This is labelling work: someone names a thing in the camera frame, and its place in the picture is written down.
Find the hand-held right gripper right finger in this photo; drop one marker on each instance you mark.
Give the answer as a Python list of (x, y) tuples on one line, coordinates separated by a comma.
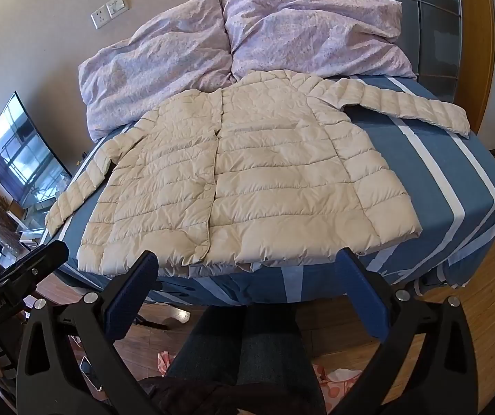
[(366, 298)]

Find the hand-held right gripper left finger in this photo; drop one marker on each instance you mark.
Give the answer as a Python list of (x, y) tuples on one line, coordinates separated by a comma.
[(130, 300)]

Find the beige quilted down jacket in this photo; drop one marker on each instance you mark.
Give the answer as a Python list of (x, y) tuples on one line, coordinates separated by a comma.
[(273, 173)]

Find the smartphone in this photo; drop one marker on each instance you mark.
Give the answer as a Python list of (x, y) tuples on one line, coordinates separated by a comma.
[(91, 374)]

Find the person's legs in jeans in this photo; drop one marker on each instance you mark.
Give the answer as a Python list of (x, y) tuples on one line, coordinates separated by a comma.
[(247, 354)]

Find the blue white striped bed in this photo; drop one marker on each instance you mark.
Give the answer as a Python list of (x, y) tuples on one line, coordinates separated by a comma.
[(429, 173)]

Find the flat screen television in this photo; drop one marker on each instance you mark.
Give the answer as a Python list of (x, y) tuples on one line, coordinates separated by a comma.
[(23, 147)]

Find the lilac floral pillow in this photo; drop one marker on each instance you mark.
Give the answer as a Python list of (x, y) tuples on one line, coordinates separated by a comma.
[(161, 60), (316, 30)]

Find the frosted glass door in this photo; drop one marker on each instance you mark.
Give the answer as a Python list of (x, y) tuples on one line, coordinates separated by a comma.
[(437, 30)]

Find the wooden door frame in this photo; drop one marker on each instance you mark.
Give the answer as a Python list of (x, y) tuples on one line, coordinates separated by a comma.
[(478, 52)]

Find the white wall switch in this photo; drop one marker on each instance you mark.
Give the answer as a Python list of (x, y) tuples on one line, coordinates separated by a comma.
[(118, 4)]

